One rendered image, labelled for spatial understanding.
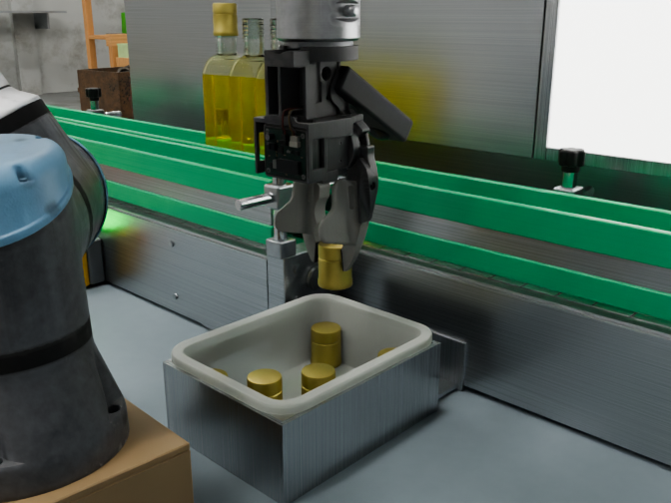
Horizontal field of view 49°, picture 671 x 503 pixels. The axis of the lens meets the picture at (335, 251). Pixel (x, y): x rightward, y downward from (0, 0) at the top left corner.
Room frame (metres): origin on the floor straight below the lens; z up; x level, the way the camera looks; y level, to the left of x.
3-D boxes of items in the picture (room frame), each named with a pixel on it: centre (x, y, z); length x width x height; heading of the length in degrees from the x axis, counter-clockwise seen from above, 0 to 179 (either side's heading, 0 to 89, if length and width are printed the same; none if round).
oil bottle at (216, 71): (1.10, 0.16, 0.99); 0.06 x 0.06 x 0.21; 47
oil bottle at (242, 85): (1.06, 0.11, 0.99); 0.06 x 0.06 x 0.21; 47
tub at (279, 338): (0.67, 0.03, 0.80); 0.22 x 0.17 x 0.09; 137
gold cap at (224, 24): (1.10, 0.16, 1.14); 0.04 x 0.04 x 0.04
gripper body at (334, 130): (0.68, 0.02, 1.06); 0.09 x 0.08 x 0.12; 138
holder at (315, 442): (0.69, 0.01, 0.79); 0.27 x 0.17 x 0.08; 137
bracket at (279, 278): (0.83, 0.03, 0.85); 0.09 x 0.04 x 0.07; 137
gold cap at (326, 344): (0.76, 0.01, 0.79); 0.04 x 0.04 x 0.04
